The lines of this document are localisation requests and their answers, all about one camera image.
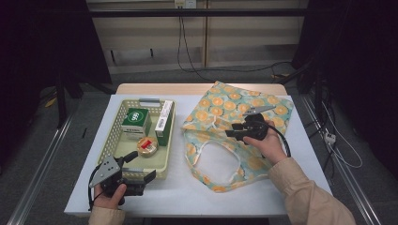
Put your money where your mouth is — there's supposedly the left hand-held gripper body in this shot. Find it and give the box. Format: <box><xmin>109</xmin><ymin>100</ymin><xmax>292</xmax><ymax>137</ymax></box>
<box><xmin>88</xmin><ymin>155</ymin><xmax>148</xmax><ymax>197</ymax></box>

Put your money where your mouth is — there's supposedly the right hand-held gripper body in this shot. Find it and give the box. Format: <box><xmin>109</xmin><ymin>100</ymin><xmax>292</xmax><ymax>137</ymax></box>
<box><xmin>241</xmin><ymin>105</ymin><xmax>277</xmax><ymax>143</ymax></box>

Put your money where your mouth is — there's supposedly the pale yellow perforated plastic basket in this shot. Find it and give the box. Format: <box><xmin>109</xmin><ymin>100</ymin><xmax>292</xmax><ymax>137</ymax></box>
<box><xmin>96</xmin><ymin>97</ymin><xmax>177</xmax><ymax>180</ymax></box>

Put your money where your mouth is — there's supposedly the round gold tin with red label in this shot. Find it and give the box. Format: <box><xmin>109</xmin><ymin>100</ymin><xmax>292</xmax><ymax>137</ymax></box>
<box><xmin>136</xmin><ymin>136</ymin><xmax>160</xmax><ymax>158</ymax></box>

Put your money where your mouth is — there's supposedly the orange slice print tote bag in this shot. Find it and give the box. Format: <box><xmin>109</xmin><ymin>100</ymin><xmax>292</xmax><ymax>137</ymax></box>
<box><xmin>180</xmin><ymin>80</ymin><xmax>296</xmax><ymax>193</ymax></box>

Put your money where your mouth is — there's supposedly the square green and white medicine box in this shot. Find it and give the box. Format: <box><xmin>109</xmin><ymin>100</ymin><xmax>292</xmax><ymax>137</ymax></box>
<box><xmin>120</xmin><ymin>106</ymin><xmax>153</xmax><ymax>141</ymax></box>

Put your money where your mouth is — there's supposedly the tall green and white medicine box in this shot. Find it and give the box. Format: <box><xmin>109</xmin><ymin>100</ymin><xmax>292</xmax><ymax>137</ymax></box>
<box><xmin>154</xmin><ymin>99</ymin><xmax>175</xmax><ymax>147</ymax></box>

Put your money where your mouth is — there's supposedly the person's right hand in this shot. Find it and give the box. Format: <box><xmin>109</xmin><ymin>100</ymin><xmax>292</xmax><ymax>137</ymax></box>
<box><xmin>243</xmin><ymin>128</ymin><xmax>289</xmax><ymax>167</ymax></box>

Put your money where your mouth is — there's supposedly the person's left hand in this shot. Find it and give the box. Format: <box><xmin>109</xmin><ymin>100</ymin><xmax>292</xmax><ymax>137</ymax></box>
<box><xmin>93</xmin><ymin>183</ymin><xmax>129</xmax><ymax>210</ymax></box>

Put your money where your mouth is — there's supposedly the white foam sheet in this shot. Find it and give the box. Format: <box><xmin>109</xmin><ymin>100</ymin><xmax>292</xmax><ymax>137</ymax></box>
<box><xmin>63</xmin><ymin>94</ymin><xmax>333</xmax><ymax>218</ymax></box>

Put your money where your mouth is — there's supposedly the black metal stand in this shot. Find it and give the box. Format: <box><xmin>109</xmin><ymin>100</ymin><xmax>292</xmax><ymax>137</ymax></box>
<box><xmin>54</xmin><ymin>69</ymin><xmax>115</xmax><ymax>129</ymax></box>
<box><xmin>277</xmin><ymin>58</ymin><xmax>328</xmax><ymax>128</ymax></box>

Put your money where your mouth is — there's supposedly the white power strip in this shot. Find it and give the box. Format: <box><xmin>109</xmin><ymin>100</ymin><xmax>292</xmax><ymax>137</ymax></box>
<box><xmin>323</xmin><ymin>130</ymin><xmax>338</xmax><ymax>145</ymax></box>

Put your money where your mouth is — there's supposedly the left hand-held gripper cable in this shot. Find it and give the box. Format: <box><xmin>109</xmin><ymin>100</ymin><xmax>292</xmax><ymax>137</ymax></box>
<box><xmin>86</xmin><ymin>164</ymin><xmax>105</xmax><ymax>211</ymax></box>

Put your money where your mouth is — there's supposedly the hand-held gripper cable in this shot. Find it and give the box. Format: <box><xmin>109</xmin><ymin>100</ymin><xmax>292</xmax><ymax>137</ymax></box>
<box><xmin>86</xmin><ymin>164</ymin><xmax>105</xmax><ymax>211</ymax></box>
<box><xmin>265</xmin><ymin>121</ymin><xmax>292</xmax><ymax>158</ymax></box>

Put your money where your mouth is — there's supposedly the right hand-held gripper cable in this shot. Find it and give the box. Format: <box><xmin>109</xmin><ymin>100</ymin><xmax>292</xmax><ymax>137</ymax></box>
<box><xmin>265</xmin><ymin>121</ymin><xmax>292</xmax><ymax>158</ymax></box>

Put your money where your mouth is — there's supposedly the black wall cable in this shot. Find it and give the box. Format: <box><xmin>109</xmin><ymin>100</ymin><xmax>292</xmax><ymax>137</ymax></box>
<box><xmin>176</xmin><ymin>7</ymin><xmax>295</xmax><ymax>74</ymax></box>
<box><xmin>179</xmin><ymin>7</ymin><xmax>207</xmax><ymax>82</ymax></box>

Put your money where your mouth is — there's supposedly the metal floor rail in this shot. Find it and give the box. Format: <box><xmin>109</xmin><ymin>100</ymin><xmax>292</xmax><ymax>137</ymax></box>
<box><xmin>299</xmin><ymin>93</ymin><xmax>383</xmax><ymax>225</ymax></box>
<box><xmin>6</xmin><ymin>113</ymin><xmax>80</xmax><ymax>225</ymax></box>

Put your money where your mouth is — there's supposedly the white floor cable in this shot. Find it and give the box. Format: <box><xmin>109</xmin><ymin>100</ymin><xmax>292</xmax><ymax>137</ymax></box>
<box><xmin>321</xmin><ymin>101</ymin><xmax>364</xmax><ymax>170</ymax></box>

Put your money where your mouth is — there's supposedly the dark horizontal wall bar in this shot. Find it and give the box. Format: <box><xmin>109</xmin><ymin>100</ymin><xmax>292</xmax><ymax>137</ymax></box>
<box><xmin>88</xmin><ymin>7</ymin><xmax>308</xmax><ymax>19</ymax></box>

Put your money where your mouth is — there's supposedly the white wall socket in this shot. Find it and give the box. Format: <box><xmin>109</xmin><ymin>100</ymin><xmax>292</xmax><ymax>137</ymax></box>
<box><xmin>174</xmin><ymin>0</ymin><xmax>198</xmax><ymax>9</ymax></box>

